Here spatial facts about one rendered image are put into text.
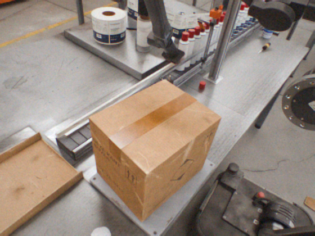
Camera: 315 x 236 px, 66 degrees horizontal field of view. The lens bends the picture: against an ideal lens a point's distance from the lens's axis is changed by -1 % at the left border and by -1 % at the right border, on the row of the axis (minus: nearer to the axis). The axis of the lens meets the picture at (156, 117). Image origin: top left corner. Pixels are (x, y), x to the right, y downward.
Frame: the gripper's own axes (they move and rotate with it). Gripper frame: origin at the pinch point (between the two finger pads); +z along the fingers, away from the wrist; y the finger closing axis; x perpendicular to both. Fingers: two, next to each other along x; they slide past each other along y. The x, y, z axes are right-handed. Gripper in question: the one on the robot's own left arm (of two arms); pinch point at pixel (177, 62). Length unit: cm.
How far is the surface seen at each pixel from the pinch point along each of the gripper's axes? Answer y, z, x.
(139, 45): 27.7, 2.7, 0.9
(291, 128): -68, 149, -35
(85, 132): -1, -34, 51
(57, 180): -8, -42, 68
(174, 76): -2.2, 1.9, 7.2
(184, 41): -0.5, -7.2, -8.6
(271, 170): -71, 109, 13
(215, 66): -14.3, 12.0, -10.8
